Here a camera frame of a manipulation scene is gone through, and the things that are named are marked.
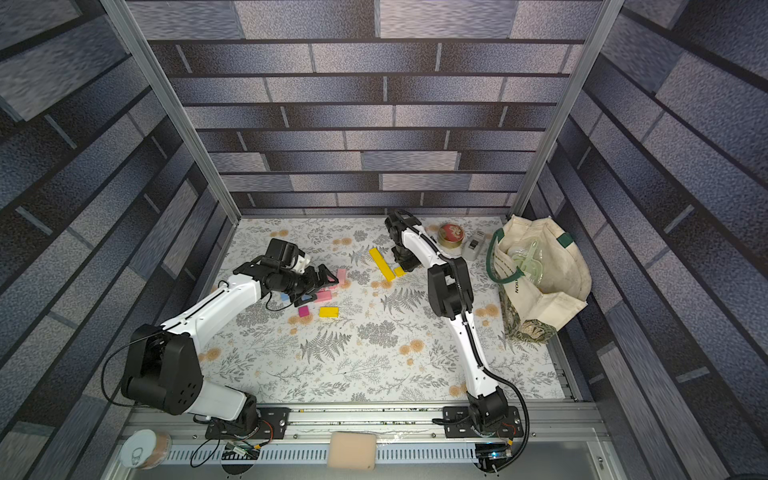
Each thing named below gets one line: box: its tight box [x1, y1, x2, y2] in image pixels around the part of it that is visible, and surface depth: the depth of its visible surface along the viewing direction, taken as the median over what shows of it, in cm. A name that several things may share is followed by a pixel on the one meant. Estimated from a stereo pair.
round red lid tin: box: [437, 223, 464, 249], surface depth 112 cm
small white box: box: [462, 232, 486, 261], surface depth 109 cm
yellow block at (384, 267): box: [373, 256, 395, 282], surface depth 107 cm
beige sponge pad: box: [328, 432, 377, 471], surface depth 72 cm
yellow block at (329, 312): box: [319, 306, 339, 318], surface depth 96 cm
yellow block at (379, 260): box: [369, 247, 390, 271], surface depth 109 cm
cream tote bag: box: [486, 215, 592, 344], surface depth 88 cm
